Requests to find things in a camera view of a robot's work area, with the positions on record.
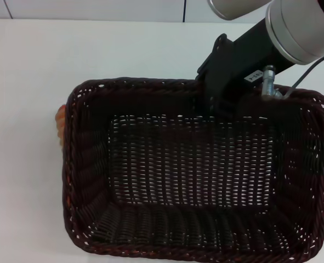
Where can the orange striped bread loaf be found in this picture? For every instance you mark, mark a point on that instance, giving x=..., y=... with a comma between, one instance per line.
x=60, y=123

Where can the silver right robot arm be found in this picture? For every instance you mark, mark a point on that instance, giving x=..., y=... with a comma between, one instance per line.
x=301, y=27

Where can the dark brown woven rectangular basket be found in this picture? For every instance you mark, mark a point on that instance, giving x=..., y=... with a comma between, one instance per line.
x=192, y=178

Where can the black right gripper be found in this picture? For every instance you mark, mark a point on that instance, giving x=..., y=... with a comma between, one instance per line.
x=238, y=63

